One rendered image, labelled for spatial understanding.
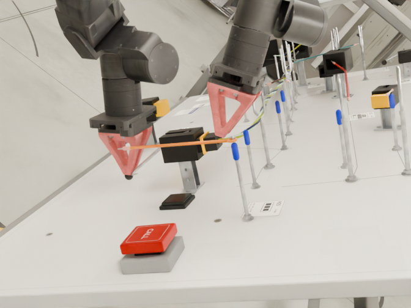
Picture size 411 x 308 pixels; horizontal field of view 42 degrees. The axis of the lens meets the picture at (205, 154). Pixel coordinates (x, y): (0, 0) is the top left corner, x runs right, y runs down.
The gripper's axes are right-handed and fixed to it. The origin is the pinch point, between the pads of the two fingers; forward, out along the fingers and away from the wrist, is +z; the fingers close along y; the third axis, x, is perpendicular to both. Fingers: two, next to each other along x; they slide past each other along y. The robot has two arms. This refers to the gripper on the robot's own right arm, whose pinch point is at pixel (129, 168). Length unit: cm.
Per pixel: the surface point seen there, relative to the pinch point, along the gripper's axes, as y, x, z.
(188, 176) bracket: -0.9, -10.4, 0.0
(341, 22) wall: 753, 57, 40
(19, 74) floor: 168, 160, 18
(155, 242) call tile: -24.7, -16.6, -1.8
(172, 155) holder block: -2.0, -8.6, -3.5
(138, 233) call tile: -22.6, -13.5, -1.4
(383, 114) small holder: 24.8, -36.6, -4.4
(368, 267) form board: -23.7, -37.9, -1.8
